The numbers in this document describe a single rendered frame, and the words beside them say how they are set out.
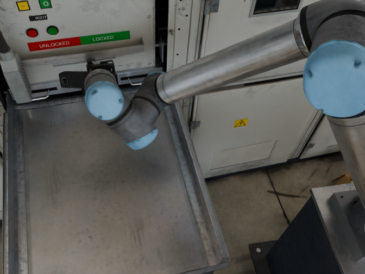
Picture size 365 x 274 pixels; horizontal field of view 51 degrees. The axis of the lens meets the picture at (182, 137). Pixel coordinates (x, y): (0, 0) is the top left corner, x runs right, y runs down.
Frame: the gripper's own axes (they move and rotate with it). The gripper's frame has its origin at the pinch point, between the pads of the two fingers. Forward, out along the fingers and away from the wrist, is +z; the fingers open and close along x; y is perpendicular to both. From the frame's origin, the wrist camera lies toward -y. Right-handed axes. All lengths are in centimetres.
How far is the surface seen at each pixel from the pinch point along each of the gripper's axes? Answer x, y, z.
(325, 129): -58, 114, 31
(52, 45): 8.0, -10.1, 1.7
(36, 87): -6.8, -19.2, 9.1
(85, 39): 8.5, 0.2, 1.3
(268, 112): -37, 74, 20
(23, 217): -35, -27, -26
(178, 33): 7.8, 30.0, -3.6
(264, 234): -106, 73, 18
